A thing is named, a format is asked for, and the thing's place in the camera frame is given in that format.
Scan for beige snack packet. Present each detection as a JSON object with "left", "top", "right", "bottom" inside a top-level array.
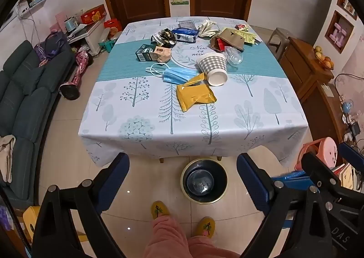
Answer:
[{"left": 151, "top": 46, "right": 172, "bottom": 63}]

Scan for grey plastic stool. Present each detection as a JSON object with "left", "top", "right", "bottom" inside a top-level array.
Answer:
[{"left": 267, "top": 28, "right": 291, "bottom": 54}]

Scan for bowl of fruit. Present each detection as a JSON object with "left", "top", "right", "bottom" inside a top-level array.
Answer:
[{"left": 313, "top": 45, "right": 334, "bottom": 70}]

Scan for yellow stool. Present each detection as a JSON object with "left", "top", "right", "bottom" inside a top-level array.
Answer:
[{"left": 23, "top": 205, "right": 42, "bottom": 236}]

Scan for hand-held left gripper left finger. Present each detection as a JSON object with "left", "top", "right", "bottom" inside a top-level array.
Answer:
[{"left": 32, "top": 153, "right": 131, "bottom": 258}]

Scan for black bin with yellow rim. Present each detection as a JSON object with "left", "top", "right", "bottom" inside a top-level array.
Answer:
[{"left": 180, "top": 158, "right": 228, "bottom": 204}]

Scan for blue snack packet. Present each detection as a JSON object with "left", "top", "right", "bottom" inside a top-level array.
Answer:
[{"left": 172, "top": 28, "right": 200, "bottom": 43}]

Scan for black cable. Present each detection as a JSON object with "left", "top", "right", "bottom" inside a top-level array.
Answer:
[{"left": 334, "top": 73, "right": 364, "bottom": 105}]

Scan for white cabinet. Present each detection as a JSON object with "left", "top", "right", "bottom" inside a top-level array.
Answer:
[{"left": 68, "top": 20, "right": 104, "bottom": 54}]

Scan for wall shelf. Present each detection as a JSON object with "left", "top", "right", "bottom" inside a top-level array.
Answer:
[{"left": 18, "top": 0, "right": 47, "bottom": 17}]

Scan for yellow snack packet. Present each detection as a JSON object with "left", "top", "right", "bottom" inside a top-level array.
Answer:
[{"left": 176, "top": 73, "right": 217, "bottom": 112}]

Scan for yellow-green printed packet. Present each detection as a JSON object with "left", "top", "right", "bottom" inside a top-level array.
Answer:
[{"left": 242, "top": 30, "right": 258, "bottom": 45}]

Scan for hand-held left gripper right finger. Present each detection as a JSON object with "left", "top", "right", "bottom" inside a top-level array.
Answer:
[{"left": 236, "top": 152, "right": 334, "bottom": 258}]

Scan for red packet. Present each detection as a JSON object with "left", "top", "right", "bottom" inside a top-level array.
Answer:
[{"left": 210, "top": 37, "right": 228, "bottom": 52}]

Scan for brown paper bag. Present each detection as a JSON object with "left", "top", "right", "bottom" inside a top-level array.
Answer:
[{"left": 217, "top": 28, "right": 245, "bottom": 51}]

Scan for small red carton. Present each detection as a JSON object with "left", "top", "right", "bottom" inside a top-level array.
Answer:
[{"left": 103, "top": 18, "right": 123, "bottom": 37}]

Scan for tree print tablecloth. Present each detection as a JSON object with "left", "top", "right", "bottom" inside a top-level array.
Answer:
[{"left": 78, "top": 16, "right": 309, "bottom": 168}]

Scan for blue face mask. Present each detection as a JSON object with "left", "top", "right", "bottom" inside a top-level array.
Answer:
[{"left": 146, "top": 63, "right": 200, "bottom": 84}]

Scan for clear plastic cup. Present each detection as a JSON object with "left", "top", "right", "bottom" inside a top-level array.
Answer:
[{"left": 225, "top": 46, "right": 244, "bottom": 66}]

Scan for pink dumbbells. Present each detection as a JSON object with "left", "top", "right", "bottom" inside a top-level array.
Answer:
[{"left": 331, "top": 23, "right": 346, "bottom": 44}]

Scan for pink hoverboard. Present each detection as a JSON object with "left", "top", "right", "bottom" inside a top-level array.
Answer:
[{"left": 59, "top": 50, "right": 93, "bottom": 101}]

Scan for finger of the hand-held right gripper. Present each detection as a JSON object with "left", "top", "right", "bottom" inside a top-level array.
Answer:
[
  {"left": 301, "top": 152, "right": 344, "bottom": 202},
  {"left": 338, "top": 141, "right": 364, "bottom": 174}
]

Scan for stack of books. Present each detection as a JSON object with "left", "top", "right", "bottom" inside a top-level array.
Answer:
[{"left": 334, "top": 163, "right": 364, "bottom": 190}]

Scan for wooden cabinet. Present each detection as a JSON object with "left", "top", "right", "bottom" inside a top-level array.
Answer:
[{"left": 280, "top": 37, "right": 350, "bottom": 150}]

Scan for green carton box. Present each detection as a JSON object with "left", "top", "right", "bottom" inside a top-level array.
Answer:
[{"left": 135, "top": 44, "right": 156, "bottom": 62}]

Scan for pink gift bag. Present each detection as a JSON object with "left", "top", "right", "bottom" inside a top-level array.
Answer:
[{"left": 55, "top": 11, "right": 70, "bottom": 32}]

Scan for large red gift box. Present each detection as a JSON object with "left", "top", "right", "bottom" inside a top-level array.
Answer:
[{"left": 80, "top": 4, "right": 107, "bottom": 25}]

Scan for dark green sofa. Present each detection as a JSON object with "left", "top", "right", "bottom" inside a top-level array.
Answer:
[{"left": 0, "top": 40, "right": 75, "bottom": 207}]

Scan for framed wall picture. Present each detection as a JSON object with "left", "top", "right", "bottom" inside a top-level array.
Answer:
[{"left": 337, "top": 0, "right": 358, "bottom": 21}]

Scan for beige cloth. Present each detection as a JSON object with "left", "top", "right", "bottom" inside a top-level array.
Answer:
[{"left": 0, "top": 135, "right": 16, "bottom": 183}]

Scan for yellow slipper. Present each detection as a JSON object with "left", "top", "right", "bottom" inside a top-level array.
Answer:
[
  {"left": 150, "top": 201, "right": 171, "bottom": 220},
  {"left": 196, "top": 217, "right": 216, "bottom": 238}
]

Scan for small blue round lamp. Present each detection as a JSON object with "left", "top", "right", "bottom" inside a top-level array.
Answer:
[{"left": 341, "top": 100, "right": 354, "bottom": 115}]

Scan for purple bag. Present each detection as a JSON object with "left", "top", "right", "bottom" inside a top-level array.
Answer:
[{"left": 34, "top": 32, "right": 71, "bottom": 66}]

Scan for checked paper cup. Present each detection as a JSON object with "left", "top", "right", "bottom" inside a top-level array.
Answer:
[{"left": 196, "top": 52, "right": 228, "bottom": 87}]

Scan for pink pants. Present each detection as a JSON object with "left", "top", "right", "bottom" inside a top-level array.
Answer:
[{"left": 144, "top": 215, "right": 242, "bottom": 258}]

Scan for teal plastic stool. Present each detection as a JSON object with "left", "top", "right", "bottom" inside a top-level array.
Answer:
[{"left": 98, "top": 32, "right": 121, "bottom": 54}]

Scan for pink plastic stool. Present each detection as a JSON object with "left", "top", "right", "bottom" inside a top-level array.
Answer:
[{"left": 294, "top": 137, "right": 339, "bottom": 173}]

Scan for camouflage print wrapper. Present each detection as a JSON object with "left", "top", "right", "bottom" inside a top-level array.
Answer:
[{"left": 151, "top": 28, "right": 176, "bottom": 48}]

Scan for white crumpled paper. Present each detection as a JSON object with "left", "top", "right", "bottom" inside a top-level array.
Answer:
[{"left": 197, "top": 20, "right": 222, "bottom": 38}]

